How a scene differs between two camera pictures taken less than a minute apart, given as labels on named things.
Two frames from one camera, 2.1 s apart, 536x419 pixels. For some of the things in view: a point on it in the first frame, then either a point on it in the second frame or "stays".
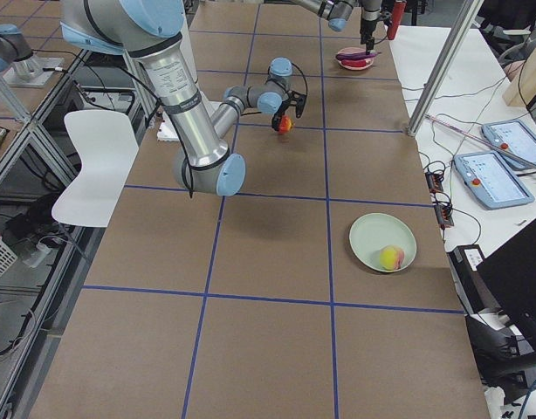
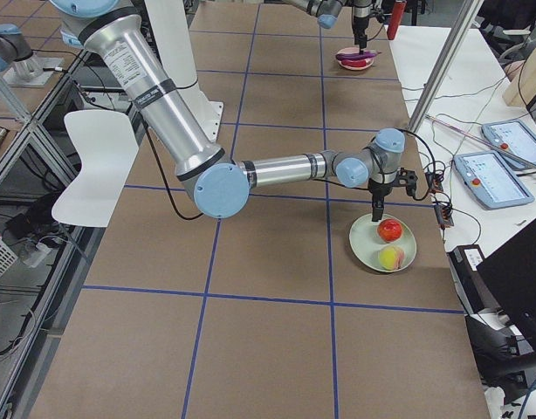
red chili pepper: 353,63 stays
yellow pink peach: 391,257 stays
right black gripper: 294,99 -> 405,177
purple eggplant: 355,56 stays
